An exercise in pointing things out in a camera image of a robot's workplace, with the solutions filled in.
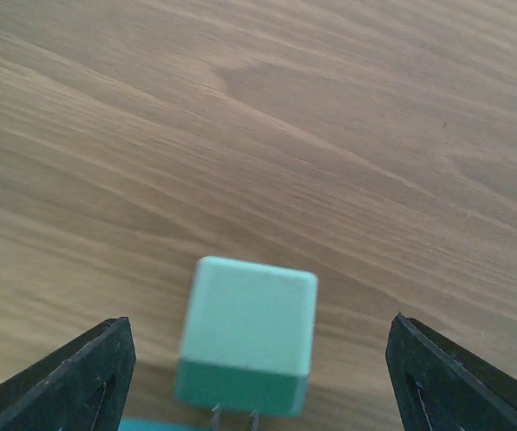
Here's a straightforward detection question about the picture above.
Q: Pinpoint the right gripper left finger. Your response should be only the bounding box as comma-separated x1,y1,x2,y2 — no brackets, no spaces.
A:
0,317,136,430

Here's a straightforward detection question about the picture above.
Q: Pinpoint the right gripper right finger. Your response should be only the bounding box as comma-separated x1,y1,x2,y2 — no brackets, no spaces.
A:
385,314,517,430

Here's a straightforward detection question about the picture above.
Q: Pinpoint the teal power strip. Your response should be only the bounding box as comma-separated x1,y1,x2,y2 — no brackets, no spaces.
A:
118,418,209,431

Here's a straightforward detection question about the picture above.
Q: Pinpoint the green plug adapter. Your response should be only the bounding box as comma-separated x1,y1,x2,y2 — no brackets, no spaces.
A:
175,256,319,430

